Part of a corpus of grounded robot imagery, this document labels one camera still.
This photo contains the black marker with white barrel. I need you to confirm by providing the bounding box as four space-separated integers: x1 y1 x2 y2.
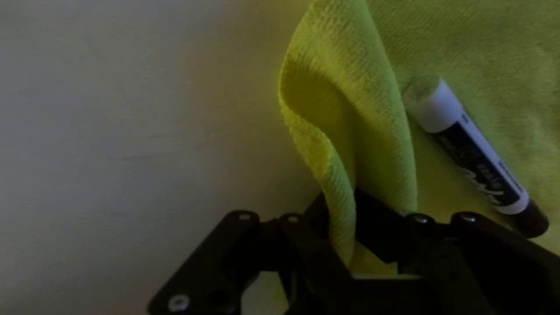
402 75 550 239

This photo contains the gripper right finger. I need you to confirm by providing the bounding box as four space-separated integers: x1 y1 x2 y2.
353 188 560 315

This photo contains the yellow-green microfibre towel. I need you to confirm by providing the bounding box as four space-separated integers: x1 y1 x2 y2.
278 0 560 277

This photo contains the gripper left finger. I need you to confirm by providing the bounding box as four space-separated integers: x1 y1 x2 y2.
147 192 350 315

